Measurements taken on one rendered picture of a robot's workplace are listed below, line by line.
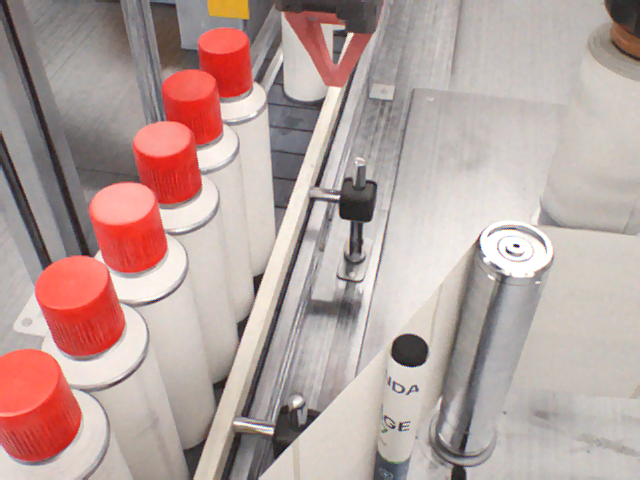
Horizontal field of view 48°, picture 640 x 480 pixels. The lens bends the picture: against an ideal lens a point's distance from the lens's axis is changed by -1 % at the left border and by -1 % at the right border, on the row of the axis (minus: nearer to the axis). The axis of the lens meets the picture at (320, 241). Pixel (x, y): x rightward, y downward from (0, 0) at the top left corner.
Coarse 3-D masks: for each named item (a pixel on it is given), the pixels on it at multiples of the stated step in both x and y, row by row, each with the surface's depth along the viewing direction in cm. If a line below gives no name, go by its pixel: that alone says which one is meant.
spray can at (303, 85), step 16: (288, 32) 70; (288, 48) 71; (304, 48) 71; (288, 64) 73; (304, 64) 72; (288, 80) 74; (304, 80) 73; (320, 80) 74; (288, 96) 76; (304, 96) 75; (320, 96) 75
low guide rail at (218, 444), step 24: (336, 96) 70; (312, 144) 65; (312, 168) 63; (288, 216) 59; (288, 240) 57; (288, 264) 57; (264, 288) 53; (264, 312) 52; (264, 336) 52; (240, 360) 49; (240, 384) 47; (240, 408) 47; (216, 432) 45; (216, 456) 44
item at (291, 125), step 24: (336, 48) 83; (288, 120) 74; (312, 120) 74; (336, 120) 74; (288, 144) 71; (288, 168) 68; (288, 192) 66; (240, 336) 54; (264, 360) 56; (192, 456) 47
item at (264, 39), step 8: (272, 8) 73; (272, 16) 72; (280, 16) 73; (264, 24) 71; (272, 24) 71; (280, 24) 73; (264, 32) 70; (272, 32) 71; (256, 40) 69; (264, 40) 69; (272, 40) 71; (256, 48) 68; (264, 48) 68; (256, 56) 67; (264, 56) 69; (256, 64) 67; (256, 72) 67
